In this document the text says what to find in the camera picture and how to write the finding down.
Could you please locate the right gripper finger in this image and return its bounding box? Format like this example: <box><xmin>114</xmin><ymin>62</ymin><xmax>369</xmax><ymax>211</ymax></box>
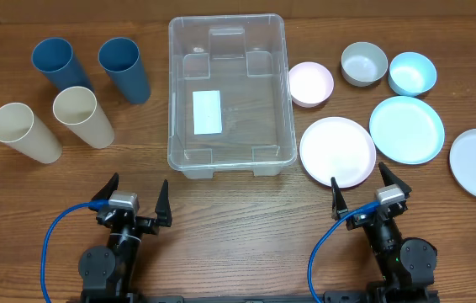
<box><xmin>331</xmin><ymin>177</ymin><xmax>348</xmax><ymax>221</ymax></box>
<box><xmin>378</xmin><ymin>162</ymin><xmax>412</xmax><ymax>196</ymax></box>

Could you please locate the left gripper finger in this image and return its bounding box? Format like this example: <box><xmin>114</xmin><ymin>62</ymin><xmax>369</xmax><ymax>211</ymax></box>
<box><xmin>91</xmin><ymin>173</ymin><xmax>119</xmax><ymax>201</ymax></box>
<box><xmin>155</xmin><ymin>179</ymin><xmax>172</xmax><ymax>227</ymax></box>

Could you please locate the light blue plate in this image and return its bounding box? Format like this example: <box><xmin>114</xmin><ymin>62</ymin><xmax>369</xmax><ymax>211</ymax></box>
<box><xmin>369</xmin><ymin>96</ymin><xmax>445</xmax><ymax>165</ymax></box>

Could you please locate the pink plate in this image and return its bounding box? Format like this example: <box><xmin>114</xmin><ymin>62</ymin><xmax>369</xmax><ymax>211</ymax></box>
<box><xmin>299</xmin><ymin>117</ymin><xmax>376</xmax><ymax>188</ymax></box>

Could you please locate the cream cup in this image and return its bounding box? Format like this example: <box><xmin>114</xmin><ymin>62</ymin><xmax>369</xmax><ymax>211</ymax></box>
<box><xmin>0</xmin><ymin>103</ymin><xmax>62</xmax><ymax>164</ymax></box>
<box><xmin>52</xmin><ymin>86</ymin><xmax>115</xmax><ymax>149</ymax></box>

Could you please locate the light blue bowl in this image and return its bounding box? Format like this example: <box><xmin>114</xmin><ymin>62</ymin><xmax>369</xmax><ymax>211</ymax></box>
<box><xmin>388</xmin><ymin>52</ymin><xmax>437</xmax><ymax>97</ymax></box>

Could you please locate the grey bowl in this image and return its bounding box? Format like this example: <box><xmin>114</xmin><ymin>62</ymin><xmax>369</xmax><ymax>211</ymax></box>
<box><xmin>341</xmin><ymin>41</ymin><xmax>389</xmax><ymax>87</ymax></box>

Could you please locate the pink bowl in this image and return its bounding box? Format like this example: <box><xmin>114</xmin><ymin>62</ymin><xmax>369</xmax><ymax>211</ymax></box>
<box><xmin>288</xmin><ymin>61</ymin><xmax>335</xmax><ymax>108</ymax></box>

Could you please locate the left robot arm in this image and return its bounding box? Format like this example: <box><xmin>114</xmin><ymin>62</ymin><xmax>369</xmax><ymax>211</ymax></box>
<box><xmin>78</xmin><ymin>173</ymin><xmax>172</xmax><ymax>302</ymax></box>

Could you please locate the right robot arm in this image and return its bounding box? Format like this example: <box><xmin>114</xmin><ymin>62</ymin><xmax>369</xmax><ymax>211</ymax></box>
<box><xmin>331</xmin><ymin>162</ymin><xmax>440</xmax><ymax>303</ymax></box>

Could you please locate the white label in bin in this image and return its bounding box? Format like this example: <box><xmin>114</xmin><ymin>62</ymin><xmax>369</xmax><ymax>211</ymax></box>
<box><xmin>193</xmin><ymin>90</ymin><xmax>223</xmax><ymax>135</ymax></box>

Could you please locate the dark blue cup near bin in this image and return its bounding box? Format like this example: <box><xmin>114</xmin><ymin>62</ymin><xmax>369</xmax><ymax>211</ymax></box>
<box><xmin>98</xmin><ymin>37</ymin><xmax>151</xmax><ymax>104</ymax></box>

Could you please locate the clear plastic storage bin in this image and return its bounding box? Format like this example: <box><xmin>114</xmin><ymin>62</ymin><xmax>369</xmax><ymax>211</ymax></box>
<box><xmin>167</xmin><ymin>13</ymin><xmax>298</xmax><ymax>179</ymax></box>

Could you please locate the dark blue cup far left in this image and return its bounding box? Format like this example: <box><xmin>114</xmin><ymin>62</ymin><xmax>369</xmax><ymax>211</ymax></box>
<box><xmin>31</xmin><ymin>37</ymin><xmax>93</xmax><ymax>91</ymax></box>

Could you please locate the right blue cable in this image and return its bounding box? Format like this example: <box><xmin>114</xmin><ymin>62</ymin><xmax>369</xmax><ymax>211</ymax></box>
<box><xmin>307</xmin><ymin>199</ymin><xmax>380</xmax><ymax>303</ymax></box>

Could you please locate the blue cable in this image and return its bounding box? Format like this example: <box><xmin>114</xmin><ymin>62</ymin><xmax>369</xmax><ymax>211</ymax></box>
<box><xmin>307</xmin><ymin>199</ymin><xmax>380</xmax><ymax>303</ymax></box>
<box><xmin>40</xmin><ymin>199</ymin><xmax>110</xmax><ymax>303</ymax></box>

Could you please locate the left blue cable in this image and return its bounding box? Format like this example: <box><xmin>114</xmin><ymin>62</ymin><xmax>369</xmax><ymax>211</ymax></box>
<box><xmin>40</xmin><ymin>199</ymin><xmax>110</xmax><ymax>303</ymax></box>

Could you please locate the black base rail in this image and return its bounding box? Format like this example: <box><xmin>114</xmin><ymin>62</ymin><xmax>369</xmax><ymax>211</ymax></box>
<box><xmin>140</xmin><ymin>290</ymin><xmax>369</xmax><ymax>303</ymax></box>

